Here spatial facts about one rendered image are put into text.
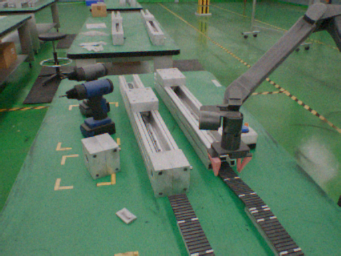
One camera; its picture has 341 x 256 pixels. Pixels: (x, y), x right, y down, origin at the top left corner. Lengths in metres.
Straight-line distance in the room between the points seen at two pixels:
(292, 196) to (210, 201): 0.24
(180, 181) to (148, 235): 0.18
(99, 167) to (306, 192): 0.62
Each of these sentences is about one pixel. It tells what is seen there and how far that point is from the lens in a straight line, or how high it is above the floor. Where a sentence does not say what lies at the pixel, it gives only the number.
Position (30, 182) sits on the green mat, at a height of 0.78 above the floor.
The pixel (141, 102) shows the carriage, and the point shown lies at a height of 0.90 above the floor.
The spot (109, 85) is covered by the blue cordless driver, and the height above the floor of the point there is 0.98.
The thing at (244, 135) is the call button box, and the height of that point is 0.84.
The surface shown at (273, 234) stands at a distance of 0.79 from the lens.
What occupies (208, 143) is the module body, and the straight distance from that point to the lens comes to 0.99.
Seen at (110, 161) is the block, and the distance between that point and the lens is 0.97.
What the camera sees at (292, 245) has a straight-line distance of 0.78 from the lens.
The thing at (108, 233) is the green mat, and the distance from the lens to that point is 0.81.
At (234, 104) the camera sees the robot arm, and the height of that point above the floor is 1.02.
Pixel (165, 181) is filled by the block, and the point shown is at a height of 0.83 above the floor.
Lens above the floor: 1.36
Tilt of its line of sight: 27 degrees down
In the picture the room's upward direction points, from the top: straight up
